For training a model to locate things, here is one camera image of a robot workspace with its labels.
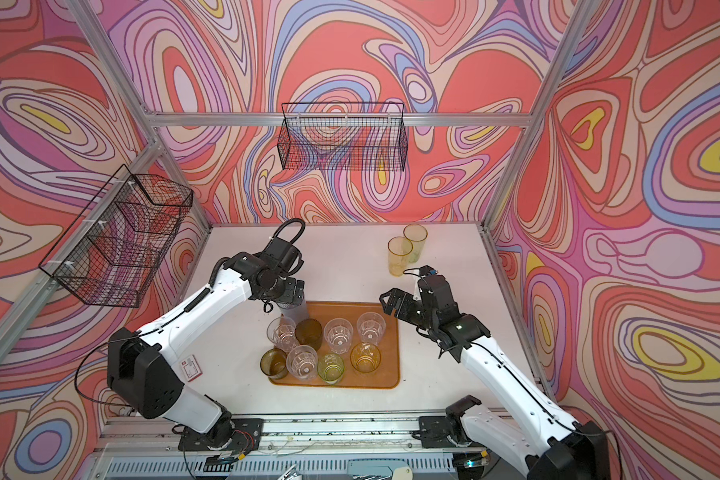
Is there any clear faceted glass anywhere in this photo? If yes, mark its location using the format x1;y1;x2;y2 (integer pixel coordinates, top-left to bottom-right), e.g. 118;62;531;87
267;316;300;353

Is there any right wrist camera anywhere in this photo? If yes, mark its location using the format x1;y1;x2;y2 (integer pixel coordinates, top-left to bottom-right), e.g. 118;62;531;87
418;265;438;278

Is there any tall olive textured glass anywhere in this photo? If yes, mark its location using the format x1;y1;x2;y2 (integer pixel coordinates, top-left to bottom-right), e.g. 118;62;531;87
295;318;323;351

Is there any black wire basket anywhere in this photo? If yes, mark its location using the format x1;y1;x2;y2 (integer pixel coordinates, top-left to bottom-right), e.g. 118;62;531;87
38;165;194;308
277;101;408;172

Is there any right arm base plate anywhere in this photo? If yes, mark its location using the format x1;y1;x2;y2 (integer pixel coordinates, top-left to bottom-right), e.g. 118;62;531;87
411;415;483;449

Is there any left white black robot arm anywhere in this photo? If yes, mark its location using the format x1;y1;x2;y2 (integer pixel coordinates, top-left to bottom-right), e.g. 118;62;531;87
107;237;304;450

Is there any black wire basket left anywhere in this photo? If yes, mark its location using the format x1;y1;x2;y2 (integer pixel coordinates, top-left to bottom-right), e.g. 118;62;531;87
38;165;194;308

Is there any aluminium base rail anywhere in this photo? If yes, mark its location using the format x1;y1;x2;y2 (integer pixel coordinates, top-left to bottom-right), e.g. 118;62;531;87
95;410;595;464

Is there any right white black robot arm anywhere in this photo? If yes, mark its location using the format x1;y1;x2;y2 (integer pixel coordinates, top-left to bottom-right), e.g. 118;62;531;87
379;271;611;479

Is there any brown plastic tray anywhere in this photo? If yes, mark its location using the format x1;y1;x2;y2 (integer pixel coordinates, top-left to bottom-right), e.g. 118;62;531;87
269;301;401;390

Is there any tall clear glass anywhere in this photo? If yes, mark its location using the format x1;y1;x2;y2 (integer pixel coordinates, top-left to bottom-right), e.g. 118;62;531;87
323;318;354;355

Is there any blue textured glass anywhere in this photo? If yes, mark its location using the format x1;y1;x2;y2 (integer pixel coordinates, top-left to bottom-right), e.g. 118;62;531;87
278;300;310;324

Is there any short amber textured glass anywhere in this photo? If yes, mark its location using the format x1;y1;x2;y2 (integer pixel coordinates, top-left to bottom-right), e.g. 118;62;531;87
259;348;288;380

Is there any tall yellow glass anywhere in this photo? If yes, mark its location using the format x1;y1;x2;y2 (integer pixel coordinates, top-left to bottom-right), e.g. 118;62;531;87
387;236;413;277

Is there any small red white card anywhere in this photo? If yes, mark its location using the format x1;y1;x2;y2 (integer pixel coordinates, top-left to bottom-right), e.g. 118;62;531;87
179;354;203;382

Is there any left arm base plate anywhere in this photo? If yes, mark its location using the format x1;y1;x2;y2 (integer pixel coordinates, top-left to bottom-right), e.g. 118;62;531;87
178;417;264;453

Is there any tall light green glass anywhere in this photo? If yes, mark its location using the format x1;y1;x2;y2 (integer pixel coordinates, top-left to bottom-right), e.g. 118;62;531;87
403;224;428;264

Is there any black wire basket back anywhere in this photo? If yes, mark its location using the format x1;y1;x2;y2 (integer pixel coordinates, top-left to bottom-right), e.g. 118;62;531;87
277;101;408;172

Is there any pale green glass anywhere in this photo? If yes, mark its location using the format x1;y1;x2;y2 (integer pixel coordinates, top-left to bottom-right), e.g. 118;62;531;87
318;352;345;385

